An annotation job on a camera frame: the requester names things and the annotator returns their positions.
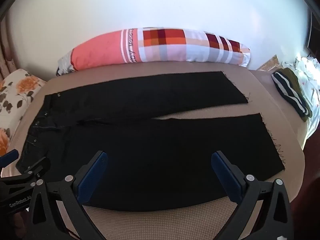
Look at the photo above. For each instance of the plaid orange bolster pillow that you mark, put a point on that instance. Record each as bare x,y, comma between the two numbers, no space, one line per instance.
100,52

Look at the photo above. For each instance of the dark striped garment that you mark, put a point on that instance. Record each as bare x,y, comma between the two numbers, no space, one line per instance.
290,90

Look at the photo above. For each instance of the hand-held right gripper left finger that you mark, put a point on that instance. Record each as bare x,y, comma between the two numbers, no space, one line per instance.
92,177

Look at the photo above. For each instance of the floral white pillow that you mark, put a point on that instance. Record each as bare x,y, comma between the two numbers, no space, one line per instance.
22,90

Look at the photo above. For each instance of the brown curtain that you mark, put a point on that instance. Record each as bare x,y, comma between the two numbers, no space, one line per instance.
6,55

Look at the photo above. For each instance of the white patterned cloth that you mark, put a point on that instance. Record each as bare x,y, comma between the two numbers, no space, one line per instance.
312,80

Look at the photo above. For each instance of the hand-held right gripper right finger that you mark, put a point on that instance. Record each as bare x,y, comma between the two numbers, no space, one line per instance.
226,177

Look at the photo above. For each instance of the black pants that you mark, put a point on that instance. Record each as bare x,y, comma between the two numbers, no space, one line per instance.
162,142

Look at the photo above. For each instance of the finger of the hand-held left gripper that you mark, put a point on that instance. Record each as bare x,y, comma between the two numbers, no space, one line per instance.
35,168
8,158

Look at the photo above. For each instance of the dark object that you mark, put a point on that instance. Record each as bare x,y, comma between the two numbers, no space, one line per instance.
315,40

